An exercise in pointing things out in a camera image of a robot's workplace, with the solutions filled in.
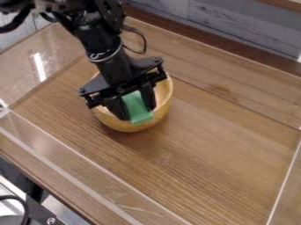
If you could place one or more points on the brown wooden bowl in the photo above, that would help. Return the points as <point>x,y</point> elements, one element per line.
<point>164,93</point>

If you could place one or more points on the clear acrylic tray wall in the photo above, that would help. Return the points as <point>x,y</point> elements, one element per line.
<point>219,164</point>

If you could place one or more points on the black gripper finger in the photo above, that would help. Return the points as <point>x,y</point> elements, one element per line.
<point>119,109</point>
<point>149,96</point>

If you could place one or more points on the black metal table bracket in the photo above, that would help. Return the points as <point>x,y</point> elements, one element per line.
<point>40,215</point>

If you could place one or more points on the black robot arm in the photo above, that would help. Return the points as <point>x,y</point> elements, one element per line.
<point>72,13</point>

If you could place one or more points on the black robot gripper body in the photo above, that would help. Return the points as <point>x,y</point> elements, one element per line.
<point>123,73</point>

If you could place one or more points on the green rectangular block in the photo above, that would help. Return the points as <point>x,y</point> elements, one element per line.
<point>137,109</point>

